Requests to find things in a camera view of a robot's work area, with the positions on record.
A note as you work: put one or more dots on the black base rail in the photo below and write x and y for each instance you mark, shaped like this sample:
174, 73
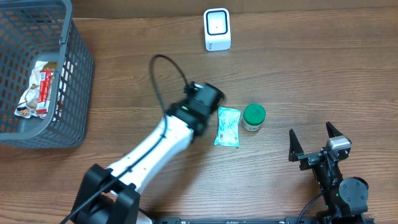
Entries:
286, 220

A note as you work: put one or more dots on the red snack bar in basket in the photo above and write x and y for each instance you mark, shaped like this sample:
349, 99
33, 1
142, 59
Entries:
45, 79

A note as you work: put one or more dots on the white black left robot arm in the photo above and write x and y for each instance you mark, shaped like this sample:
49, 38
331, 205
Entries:
111, 195

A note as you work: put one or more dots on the green lid jar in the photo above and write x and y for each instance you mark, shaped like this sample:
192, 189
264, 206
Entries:
253, 117

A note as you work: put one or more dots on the teal tissue packet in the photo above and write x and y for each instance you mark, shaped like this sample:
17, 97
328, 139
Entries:
228, 127

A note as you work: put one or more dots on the grey plastic mesh basket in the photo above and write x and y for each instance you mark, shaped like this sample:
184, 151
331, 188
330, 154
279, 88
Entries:
44, 31

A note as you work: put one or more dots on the white snack wrapper in basket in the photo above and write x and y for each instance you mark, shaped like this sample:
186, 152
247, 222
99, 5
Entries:
26, 107

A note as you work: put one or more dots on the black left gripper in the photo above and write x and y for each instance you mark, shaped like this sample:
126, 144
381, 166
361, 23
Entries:
216, 94

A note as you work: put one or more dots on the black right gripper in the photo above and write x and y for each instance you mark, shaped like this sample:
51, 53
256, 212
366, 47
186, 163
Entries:
311, 155

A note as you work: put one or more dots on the white barcode scanner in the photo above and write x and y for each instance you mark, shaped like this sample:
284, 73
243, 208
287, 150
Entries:
217, 29

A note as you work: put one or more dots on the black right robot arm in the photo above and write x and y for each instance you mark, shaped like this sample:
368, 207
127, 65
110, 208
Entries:
345, 199

